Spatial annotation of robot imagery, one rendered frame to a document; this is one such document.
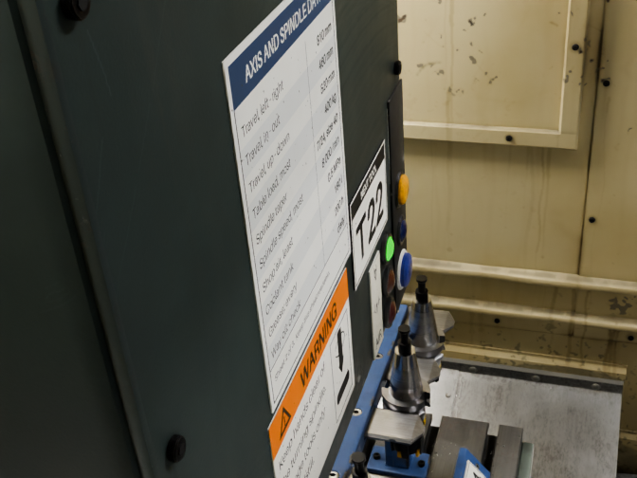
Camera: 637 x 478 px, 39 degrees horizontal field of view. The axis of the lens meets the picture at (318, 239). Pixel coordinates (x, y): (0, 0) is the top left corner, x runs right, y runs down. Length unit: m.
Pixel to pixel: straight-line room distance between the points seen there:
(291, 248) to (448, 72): 1.00
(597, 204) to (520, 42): 0.31
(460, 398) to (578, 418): 0.22
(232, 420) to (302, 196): 0.13
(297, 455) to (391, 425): 0.61
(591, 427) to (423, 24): 0.80
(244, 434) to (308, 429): 0.11
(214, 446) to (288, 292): 0.11
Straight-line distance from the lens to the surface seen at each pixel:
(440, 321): 1.31
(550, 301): 1.66
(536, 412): 1.75
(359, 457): 0.96
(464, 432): 1.59
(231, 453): 0.44
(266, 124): 0.43
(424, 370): 1.23
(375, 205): 0.66
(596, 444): 1.73
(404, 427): 1.15
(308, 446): 0.57
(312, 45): 0.50
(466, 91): 1.47
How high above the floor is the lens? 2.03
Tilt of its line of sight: 33 degrees down
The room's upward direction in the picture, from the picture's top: 5 degrees counter-clockwise
